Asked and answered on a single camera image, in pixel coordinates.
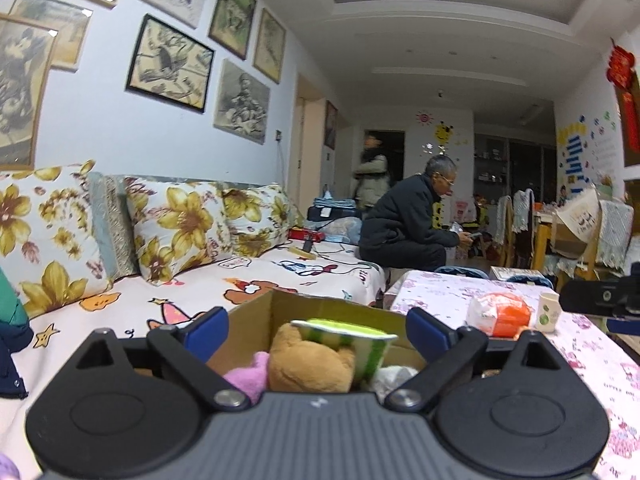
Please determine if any pink cartoon tablecloth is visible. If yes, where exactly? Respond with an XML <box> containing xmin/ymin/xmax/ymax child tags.
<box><xmin>388</xmin><ymin>268</ymin><xmax>640</xmax><ymax>480</ymax></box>

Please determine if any lime green scrub sponge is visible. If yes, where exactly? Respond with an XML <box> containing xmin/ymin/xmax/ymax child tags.
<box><xmin>291</xmin><ymin>318</ymin><xmax>398</xmax><ymax>386</ymax></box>

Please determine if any pink knitted hat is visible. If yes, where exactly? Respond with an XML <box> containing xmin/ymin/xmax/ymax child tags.
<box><xmin>224</xmin><ymin>351</ymin><xmax>269</xmax><ymax>405</ymax></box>

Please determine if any cardboard box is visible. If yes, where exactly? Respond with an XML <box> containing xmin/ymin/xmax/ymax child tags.
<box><xmin>207</xmin><ymin>289</ymin><xmax>425</xmax><ymax>393</ymax></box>

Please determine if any black framed cartoon picture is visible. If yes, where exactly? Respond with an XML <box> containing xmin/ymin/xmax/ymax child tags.
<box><xmin>126</xmin><ymin>14</ymin><xmax>215</xmax><ymax>114</ymax></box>

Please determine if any standing person in beige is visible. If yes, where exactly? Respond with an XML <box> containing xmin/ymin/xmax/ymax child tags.
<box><xmin>354</xmin><ymin>133</ymin><xmax>390</xmax><ymax>214</ymax></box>

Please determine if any grey portrait picture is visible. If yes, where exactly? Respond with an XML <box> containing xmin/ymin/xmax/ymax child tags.
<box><xmin>214</xmin><ymin>60</ymin><xmax>270</xmax><ymax>144</ymax></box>

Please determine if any white paper cup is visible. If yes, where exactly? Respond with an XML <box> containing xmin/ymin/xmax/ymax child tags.
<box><xmin>535</xmin><ymin>292</ymin><xmax>562</xmax><ymax>334</ymax></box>

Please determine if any orange tissue pack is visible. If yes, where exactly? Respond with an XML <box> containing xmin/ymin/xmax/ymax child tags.
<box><xmin>465</xmin><ymin>292</ymin><xmax>532</xmax><ymax>339</ymax></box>

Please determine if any wooden chair with covers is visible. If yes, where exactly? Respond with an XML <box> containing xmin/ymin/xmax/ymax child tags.
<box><xmin>532</xmin><ymin>185</ymin><xmax>639</xmax><ymax>286</ymax></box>

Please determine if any seated person in black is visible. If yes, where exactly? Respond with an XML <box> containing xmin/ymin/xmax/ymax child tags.
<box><xmin>359</xmin><ymin>155</ymin><xmax>474</xmax><ymax>272</ymax></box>

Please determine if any brown capybara plush toy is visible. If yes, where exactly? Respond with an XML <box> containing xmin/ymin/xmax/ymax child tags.
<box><xmin>268</xmin><ymin>323</ymin><xmax>356</xmax><ymax>393</ymax></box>

